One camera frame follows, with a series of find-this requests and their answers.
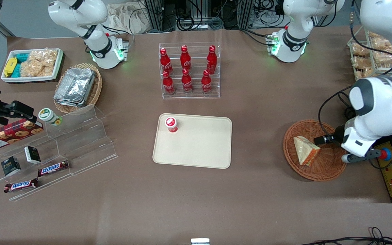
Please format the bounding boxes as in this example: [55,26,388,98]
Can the triangle sandwich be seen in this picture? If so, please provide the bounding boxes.
[293,136,321,166]

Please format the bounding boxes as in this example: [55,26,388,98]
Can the round brown wicker basket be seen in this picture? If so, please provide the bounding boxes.
[283,119,348,181]

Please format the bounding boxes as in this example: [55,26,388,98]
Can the oval brown wicker basket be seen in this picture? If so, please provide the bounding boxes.
[53,63,103,114]

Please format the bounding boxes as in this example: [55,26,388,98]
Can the cream plastic tray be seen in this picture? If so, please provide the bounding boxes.
[152,113,233,169]

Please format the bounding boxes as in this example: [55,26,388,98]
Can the red plaid cookie box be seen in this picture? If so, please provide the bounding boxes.
[0,118,44,152]

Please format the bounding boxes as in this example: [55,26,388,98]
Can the green-lidded white cup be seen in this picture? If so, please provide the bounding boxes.
[38,108,63,126]

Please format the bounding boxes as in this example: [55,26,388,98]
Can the white rectangular plastic bin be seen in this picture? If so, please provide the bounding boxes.
[1,48,65,83]

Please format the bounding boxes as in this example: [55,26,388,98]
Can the yellow snack packet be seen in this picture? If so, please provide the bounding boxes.
[4,57,18,78]

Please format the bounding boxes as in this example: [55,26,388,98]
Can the small black carton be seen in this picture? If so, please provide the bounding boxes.
[1,156,21,176]
[24,146,42,164]

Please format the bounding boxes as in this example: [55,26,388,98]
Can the clear bag of crackers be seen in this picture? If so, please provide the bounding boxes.
[20,49,59,78]

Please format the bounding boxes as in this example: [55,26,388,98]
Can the stacked aluminium foil trays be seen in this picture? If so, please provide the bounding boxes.
[54,67,96,108]

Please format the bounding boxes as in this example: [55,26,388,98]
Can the brown Snickers bar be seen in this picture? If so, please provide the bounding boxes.
[37,160,69,177]
[4,178,39,193]

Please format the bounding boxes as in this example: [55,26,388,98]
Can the clear acrylic stepped shelf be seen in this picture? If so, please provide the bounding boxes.
[0,104,118,202]

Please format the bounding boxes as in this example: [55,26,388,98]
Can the clear bag of biscuits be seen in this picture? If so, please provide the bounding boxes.
[352,56,374,78]
[368,31,392,54]
[350,42,372,57]

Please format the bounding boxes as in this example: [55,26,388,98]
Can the red cola bottle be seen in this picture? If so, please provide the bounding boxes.
[181,68,193,94]
[201,70,212,94]
[159,48,174,76]
[180,45,192,72]
[162,70,176,95]
[206,45,217,75]

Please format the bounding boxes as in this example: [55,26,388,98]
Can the clear acrylic bottle rack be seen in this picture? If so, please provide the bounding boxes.
[159,42,221,100]

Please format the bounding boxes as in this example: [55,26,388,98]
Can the beige cloth bag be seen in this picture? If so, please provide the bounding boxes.
[107,3,153,34]

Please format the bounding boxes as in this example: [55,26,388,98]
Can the red-lidded small cup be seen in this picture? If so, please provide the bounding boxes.
[165,117,179,133]

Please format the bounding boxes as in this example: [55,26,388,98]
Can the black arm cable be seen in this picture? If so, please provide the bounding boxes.
[318,85,355,137]

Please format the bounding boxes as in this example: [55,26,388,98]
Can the metal wire rack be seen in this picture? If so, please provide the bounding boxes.
[347,29,392,81]

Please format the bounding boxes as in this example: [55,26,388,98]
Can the black table cable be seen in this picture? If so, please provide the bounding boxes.
[300,227,392,245]

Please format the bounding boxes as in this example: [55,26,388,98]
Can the aluminium frame with cables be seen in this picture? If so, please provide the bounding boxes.
[138,0,285,32]

